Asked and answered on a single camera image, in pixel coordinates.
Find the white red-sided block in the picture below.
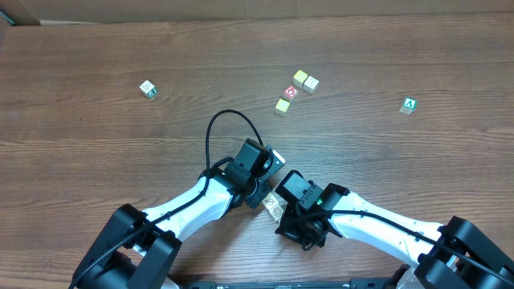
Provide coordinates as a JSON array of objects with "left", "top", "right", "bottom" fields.
[{"left": 268, "top": 205, "right": 284, "bottom": 222}]

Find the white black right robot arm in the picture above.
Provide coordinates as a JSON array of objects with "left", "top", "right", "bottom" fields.
[{"left": 276, "top": 170, "right": 513, "bottom": 288}]

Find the red letter block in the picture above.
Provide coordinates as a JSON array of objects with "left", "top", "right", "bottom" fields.
[{"left": 283, "top": 85, "right": 299, "bottom": 103}]

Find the white block top right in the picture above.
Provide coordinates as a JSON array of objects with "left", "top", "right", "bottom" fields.
[{"left": 303, "top": 75, "right": 320, "bottom": 94}]

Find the yellow block top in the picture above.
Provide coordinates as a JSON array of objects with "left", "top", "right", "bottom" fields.
[{"left": 292, "top": 70, "right": 308, "bottom": 88}]

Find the green V block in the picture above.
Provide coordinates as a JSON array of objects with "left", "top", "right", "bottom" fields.
[{"left": 399, "top": 97, "right": 418, "bottom": 115}]

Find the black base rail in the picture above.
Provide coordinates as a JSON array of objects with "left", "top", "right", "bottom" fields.
[{"left": 178, "top": 278, "right": 396, "bottom": 289}]

